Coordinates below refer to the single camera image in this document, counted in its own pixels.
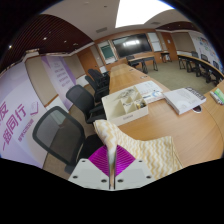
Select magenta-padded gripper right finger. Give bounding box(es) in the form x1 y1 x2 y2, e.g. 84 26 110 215
113 144 155 191

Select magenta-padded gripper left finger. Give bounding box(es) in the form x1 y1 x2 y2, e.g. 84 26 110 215
68 144 111 191

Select cream zigzag towel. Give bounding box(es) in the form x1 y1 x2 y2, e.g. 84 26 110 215
93 119 184 189

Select black mesh office chair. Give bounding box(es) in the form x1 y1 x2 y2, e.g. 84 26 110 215
32 105 104 174
65 84 107 125

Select open white compartment box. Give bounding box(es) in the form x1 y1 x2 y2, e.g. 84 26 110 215
101 90 150 127

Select white printed paper sheets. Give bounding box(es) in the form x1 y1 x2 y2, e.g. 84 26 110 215
134 80 165 104

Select flat white book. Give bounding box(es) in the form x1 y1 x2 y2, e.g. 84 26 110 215
163 86 207 116

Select row of black office chairs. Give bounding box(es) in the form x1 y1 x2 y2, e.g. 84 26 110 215
84 68 111 103

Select brown wooden door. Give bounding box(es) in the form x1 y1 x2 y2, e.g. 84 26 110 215
162 31 179 62
77 49 101 78

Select dark-legged wooden desk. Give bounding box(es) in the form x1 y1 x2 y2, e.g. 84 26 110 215
127 55 159 75

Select green framed whiteboard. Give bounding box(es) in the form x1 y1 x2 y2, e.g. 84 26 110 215
97 40 118 65

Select small dark side table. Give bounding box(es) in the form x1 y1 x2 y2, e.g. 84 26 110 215
160 51 173 64

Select long curved wooden table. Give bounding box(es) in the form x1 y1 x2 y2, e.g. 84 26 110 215
177 54 224 87

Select group of black chairs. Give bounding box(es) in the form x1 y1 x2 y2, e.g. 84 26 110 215
190 50 224 73

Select bright ceiling light panel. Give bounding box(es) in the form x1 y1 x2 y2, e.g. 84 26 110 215
114 0 175 29

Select large purple wall banner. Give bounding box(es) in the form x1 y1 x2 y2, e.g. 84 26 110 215
0 61 51 169

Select narrow purple wall banner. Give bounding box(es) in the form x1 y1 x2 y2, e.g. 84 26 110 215
40 54 78 111

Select large black wall screen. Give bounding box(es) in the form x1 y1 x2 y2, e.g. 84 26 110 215
111 32 153 58

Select white wall panel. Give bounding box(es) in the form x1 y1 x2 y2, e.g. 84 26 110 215
147 31 162 53

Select colourful wall poster display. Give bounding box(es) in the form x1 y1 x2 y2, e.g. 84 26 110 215
189 30 223 69

